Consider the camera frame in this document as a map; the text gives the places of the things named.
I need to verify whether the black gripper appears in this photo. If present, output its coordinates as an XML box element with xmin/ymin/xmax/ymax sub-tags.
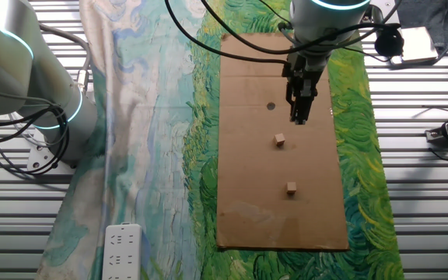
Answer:
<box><xmin>281</xmin><ymin>50</ymin><xmax>329</xmax><ymax>126</ymax></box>

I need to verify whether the brown cardboard sheet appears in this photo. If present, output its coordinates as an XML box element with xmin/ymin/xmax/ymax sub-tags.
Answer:
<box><xmin>215</xmin><ymin>32</ymin><xmax>350</xmax><ymax>252</ymax></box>

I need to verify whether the white digital scale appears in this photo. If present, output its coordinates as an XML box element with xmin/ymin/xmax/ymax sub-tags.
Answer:
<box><xmin>389</xmin><ymin>26</ymin><xmax>439</xmax><ymax>66</ymax></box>

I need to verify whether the painted landscape print cloth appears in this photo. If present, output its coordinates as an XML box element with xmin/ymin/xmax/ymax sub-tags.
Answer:
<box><xmin>35</xmin><ymin>0</ymin><xmax>406</xmax><ymax>280</ymax></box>

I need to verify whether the dark grey towel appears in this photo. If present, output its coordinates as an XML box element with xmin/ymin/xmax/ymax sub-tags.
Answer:
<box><xmin>394</xmin><ymin>0</ymin><xmax>448</xmax><ymax>65</ymax></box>

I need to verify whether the white power strip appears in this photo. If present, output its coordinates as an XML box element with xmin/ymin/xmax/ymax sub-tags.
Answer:
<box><xmin>102</xmin><ymin>222</ymin><xmax>143</xmax><ymax>280</ymax></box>

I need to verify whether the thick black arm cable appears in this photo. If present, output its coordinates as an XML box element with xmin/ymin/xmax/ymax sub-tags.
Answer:
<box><xmin>163</xmin><ymin>0</ymin><xmax>290</xmax><ymax>65</ymax></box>

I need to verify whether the black cable with coiled bundle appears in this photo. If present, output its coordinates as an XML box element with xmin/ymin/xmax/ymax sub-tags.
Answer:
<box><xmin>199</xmin><ymin>0</ymin><xmax>404</xmax><ymax>58</ymax></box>

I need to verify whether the grey cable with metal connector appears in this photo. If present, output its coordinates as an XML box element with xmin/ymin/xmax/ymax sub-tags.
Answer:
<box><xmin>39</xmin><ymin>23</ymin><xmax>92</xmax><ymax>95</ymax></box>

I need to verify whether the black base cable bundle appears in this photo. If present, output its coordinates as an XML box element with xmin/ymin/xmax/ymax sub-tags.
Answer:
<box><xmin>0</xmin><ymin>104</ymin><xmax>71</xmax><ymax>177</ymax></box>

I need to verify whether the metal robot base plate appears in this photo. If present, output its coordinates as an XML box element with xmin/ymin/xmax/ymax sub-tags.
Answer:
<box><xmin>26</xmin><ymin>128</ymin><xmax>78</xmax><ymax>175</ymax></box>

